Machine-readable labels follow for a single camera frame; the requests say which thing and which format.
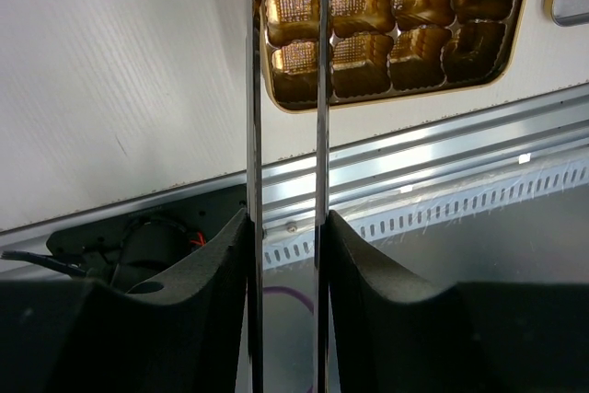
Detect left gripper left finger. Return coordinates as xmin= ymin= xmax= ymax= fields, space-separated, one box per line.
xmin=1 ymin=211 xmax=251 ymax=392

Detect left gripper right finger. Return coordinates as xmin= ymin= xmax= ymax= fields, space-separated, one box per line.
xmin=326 ymin=213 xmax=588 ymax=392

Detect metal tweezers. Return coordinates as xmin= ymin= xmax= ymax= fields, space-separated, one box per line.
xmin=246 ymin=0 xmax=330 ymax=392

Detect gold chocolate box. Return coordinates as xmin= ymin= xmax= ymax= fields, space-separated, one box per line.
xmin=256 ymin=0 xmax=524 ymax=112

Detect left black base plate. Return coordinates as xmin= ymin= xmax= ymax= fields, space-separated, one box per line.
xmin=46 ymin=185 xmax=246 ymax=292

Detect slotted cable duct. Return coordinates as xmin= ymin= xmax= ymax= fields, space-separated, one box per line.
xmin=261 ymin=160 xmax=589 ymax=270

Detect aluminium rail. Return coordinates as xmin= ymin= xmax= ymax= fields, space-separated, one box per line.
xmin=1 ymin=84 xmax=588 ymax=247

